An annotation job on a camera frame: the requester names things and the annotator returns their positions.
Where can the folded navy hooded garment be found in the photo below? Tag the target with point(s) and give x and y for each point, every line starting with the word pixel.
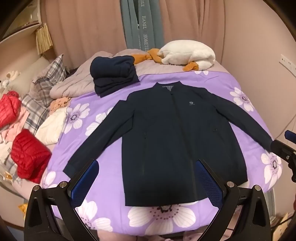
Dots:
pixel 108 66

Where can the grey-green curtain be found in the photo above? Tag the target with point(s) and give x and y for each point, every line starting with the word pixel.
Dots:
pixel 141 23

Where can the white flower plush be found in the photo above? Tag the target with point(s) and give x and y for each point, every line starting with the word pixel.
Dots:
pixel 10 78

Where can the navy zip jacket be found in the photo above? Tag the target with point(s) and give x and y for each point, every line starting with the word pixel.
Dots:
pixel 161 139

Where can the white folded cloth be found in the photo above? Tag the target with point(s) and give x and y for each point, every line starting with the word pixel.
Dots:
pixel 53 127

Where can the pink cloth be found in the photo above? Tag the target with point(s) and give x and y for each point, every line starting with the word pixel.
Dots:
pixel 17 126

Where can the pale mauve quilt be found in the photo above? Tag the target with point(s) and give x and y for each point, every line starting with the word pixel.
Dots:
pixel 76 81

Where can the pink curtain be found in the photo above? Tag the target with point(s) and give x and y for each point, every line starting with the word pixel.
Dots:
pixel 192 20
pixel 87 30

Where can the purple floral bedsheet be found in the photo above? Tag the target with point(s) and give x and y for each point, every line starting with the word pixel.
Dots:
pixel 245 148

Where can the peach plush toy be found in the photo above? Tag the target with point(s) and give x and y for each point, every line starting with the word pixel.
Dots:
pixel 59 104

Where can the white wall socket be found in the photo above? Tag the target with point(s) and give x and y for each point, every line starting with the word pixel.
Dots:
pixel 288 62

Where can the grey plaid pillow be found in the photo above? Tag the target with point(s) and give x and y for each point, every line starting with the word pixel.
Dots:
pixel 37 109
pixel 52 71

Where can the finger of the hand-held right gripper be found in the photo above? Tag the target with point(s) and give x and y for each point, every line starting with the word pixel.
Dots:
pixel 281 148
pixel 291 134

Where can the red down jacket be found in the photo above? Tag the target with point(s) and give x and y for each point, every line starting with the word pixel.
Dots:
pixel 9 107
pixel 30 157

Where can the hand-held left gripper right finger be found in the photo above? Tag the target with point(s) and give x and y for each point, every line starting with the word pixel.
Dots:
pixel 209 183

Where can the beige hanging tassel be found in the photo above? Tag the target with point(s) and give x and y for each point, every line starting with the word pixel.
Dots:
pixel 44 38

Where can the white shelf edge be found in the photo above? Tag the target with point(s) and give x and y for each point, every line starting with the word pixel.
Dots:
pixel 20 25

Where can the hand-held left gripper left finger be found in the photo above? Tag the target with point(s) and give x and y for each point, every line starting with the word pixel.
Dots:
pixel 85 183

